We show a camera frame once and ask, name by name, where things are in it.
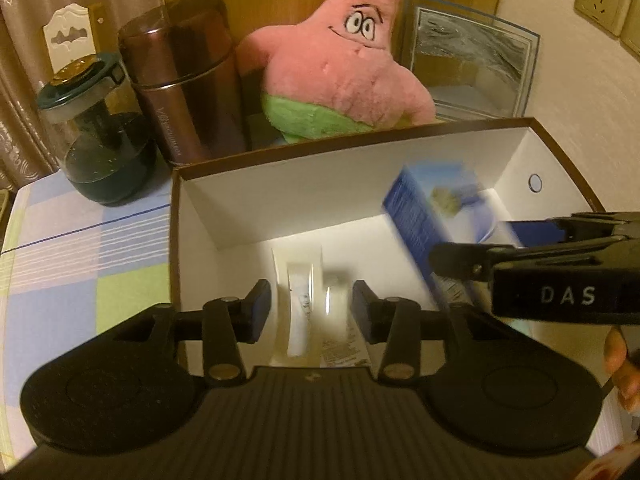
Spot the blue cream tube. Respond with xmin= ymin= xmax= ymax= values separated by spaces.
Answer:
xmin=321 ymin=333 xmax=371 ymax=367

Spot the blue white medicine box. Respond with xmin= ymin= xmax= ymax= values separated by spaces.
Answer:
xmin=383 ymin=160 xmax=521 ymax=311

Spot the person's right hand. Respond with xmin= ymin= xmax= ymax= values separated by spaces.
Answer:
xmin=604 ymin=327 xmax=640 ymax=414

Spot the brown cardboard storage box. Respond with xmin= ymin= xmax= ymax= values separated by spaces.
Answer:
xmin=169 ymin=118 xmax=602 ymax=311

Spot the checkered tablecloth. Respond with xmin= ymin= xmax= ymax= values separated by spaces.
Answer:
xmin=1 ymin=166 xmax=171 ymax=469

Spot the framed sand art picture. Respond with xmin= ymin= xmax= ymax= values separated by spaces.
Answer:
xmin=397 ymin=0 xmax=540 ymax=122

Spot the dark green glass jar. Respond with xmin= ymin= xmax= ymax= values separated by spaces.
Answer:
xmin=36 ymin=52 xmax=156 ymax=205

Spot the pink starfish plush toy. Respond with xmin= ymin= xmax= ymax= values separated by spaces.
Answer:
xmin=236 ymin=0 xmax=436 ymax=144

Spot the brown metal canister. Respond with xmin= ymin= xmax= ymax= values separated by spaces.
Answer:
xmin=118 ymin=0 xmax=248 ymax=166

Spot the patterned brown curtain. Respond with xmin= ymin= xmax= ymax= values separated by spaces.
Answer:
xmin=1 ymin=0 xmax=163 ymax=192

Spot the beige double wall socket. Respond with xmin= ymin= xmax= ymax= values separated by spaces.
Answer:
xmin=574 ymin=0 xmax=640 ymax=55

